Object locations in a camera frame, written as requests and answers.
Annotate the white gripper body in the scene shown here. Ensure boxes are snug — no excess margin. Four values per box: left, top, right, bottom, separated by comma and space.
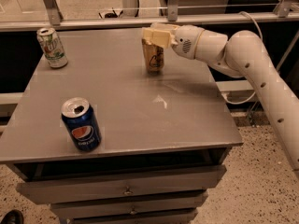
172, 25, 204, 60

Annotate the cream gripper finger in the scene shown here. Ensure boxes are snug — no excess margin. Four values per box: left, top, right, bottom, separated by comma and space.
150, 22, 179, 32
142, 28, 178, 49

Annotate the orange soda can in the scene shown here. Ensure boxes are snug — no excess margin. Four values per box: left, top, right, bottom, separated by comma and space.
142, 39, 164, 75

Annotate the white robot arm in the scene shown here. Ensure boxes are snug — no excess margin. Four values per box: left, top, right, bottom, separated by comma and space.
142, 23, 299, 176

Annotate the green white 7up can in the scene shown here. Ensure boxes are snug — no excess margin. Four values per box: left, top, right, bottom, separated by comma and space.
36, 27, 68, 68

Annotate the blue pepsi can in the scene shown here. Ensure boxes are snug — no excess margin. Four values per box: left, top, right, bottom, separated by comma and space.
61, 97, 102, 152

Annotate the floor power outlet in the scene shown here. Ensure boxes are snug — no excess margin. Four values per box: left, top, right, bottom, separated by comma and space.
98, 8, 123, 19

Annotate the grey drawer cabinet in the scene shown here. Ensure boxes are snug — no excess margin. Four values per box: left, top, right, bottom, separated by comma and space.
0, 26, 244, 224

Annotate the top grey drawer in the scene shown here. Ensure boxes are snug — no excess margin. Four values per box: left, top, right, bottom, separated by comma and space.
17, 165, 226, 204

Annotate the grey drawer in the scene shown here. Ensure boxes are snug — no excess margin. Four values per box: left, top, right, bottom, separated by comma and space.
17, 165, 226, 204
71, 208, 197, 224
50, 190, 207, 218

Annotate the middle grey drawer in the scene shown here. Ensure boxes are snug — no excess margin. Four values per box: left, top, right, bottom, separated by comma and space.
50, 190, 207, 218

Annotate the bottom grey drawer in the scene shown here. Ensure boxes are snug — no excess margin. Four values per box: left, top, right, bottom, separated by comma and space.
71, 208, 197, 224

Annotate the black shoe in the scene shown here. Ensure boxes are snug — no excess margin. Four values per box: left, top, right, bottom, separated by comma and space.
0, 210, 24, 224

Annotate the white cable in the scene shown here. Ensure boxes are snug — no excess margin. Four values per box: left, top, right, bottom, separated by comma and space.
221, 10, 263, 105

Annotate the metal railing frame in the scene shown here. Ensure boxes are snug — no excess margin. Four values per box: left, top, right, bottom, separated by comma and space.
0, 0, 299, 31

